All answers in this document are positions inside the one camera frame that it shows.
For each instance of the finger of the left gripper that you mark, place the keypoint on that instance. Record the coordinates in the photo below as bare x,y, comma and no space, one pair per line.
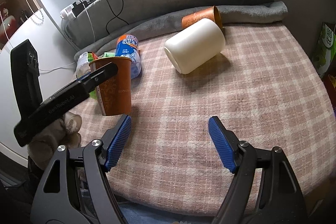
25,78
90,77

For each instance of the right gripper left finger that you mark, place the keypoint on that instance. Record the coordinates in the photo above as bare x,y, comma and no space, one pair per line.
58,197

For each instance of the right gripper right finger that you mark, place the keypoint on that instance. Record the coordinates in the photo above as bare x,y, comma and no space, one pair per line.
264,188

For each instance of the orange patterned paper cup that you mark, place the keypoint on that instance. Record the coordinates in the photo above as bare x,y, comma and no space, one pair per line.
114,95

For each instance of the white plastic cup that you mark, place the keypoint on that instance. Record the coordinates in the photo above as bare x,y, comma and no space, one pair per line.
195,45

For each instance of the gloved left hand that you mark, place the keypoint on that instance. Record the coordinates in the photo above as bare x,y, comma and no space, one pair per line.
63,131

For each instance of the clear bottle red-green label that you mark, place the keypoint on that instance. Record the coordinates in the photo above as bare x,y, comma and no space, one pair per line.
83,63

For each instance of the green tea bottle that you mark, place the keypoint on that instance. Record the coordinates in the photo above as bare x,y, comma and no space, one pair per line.
104,55

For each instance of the red white vase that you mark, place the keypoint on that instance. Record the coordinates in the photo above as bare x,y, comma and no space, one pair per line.
8,25

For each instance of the blue orange-capped bottle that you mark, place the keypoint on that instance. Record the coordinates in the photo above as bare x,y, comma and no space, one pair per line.
127,46

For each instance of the wooden shelf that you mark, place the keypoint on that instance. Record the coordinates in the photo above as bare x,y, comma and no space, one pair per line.
24,10

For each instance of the white power strip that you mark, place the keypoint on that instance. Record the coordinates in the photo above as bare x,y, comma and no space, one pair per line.
69,12

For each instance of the green snack box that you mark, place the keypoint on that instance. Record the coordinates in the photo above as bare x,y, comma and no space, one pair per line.
324,52

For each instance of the grey folded blanket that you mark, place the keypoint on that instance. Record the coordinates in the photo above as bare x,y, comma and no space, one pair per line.
179,20

